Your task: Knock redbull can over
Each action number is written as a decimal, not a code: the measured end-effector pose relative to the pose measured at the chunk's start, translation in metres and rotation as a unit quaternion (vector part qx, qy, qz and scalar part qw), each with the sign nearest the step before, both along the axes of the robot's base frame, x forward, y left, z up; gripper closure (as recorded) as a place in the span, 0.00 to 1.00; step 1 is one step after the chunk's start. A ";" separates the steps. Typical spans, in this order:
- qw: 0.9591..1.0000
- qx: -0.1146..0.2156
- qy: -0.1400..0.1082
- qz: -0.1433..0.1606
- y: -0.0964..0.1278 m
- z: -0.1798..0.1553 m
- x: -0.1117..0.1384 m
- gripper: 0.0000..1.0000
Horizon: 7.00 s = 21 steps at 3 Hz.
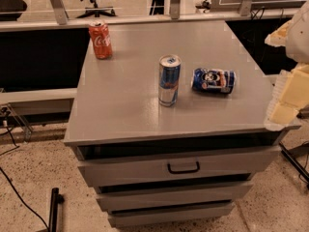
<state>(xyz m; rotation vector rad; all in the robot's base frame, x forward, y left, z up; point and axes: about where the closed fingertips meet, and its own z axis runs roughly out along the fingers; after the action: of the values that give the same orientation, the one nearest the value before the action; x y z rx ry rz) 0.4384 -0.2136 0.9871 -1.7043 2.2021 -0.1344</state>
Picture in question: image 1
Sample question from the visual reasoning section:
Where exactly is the metal bracket left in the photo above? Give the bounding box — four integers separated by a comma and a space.
0, 103, 33, 142

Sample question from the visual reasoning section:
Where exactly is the blue silver redbull can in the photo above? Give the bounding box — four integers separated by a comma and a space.
158, 54, 182, 106

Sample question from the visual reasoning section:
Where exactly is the grey drawer cabinet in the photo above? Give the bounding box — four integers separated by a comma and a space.
63, 19, 302, 228

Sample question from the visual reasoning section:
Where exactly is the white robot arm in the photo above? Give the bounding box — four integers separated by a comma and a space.
265, 1, 309, 131

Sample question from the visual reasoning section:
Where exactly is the blue pepsi can lying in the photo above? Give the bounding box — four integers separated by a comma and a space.
191, 68, 236, 95

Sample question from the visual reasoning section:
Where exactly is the top grey drawer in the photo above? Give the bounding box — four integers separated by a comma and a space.
78, 146, 280, 187

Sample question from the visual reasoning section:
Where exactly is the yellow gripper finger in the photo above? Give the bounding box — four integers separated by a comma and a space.
264, 64, 309, 131
265, 21, 291, 47

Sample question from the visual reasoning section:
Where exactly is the black floor cable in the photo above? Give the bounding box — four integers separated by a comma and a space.
0, 113, 50, 230

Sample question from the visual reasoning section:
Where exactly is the black stand leg left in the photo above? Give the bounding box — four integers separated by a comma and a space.
48, 188, 65, 232

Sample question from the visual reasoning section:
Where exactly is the black stand leg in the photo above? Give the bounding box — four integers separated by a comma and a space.
279, 142, 309, 189
48, 188, 65, 232

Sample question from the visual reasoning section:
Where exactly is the black drawer handle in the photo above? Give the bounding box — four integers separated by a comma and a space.
167, 161, 200, 175

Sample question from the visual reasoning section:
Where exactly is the grey drawer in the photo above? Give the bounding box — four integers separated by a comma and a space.
78, 146, 280, 187
97, 181, 253, 213
108, 202, 233, 228

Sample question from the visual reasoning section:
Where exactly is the middle grey drawer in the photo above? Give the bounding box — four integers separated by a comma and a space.
97, 181, 253, 213

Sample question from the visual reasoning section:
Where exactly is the black stand leg right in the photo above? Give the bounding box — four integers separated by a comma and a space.
279, 142, 309, 189

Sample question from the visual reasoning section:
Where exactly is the red coca-cola can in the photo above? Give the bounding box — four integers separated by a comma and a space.
89, 21, 113, 59

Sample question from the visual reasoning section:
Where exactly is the dark chair far left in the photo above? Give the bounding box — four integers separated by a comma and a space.
0, 0, 27, 21

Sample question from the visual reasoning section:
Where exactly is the bottom grey drawer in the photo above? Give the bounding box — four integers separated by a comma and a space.
108, 202, 233, 228

